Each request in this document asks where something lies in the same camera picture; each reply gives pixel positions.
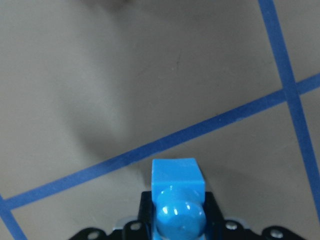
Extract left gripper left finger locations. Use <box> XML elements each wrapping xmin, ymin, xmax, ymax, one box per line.
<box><xmin>137</xmin><ymin>191</ymin><xmax>157</xmax><ymax>240</ymax></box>

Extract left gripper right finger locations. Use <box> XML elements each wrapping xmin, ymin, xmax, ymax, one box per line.
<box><xmin>203</xmin><ymin>191</ymin><xmax>225</xmax><ymax>240</ymax></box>

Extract blue toy block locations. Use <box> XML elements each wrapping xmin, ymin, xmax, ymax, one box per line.
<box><xmin>151</xmin><ymin>158</ymin><xmax>207</xmax><ymax>240</ymax></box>

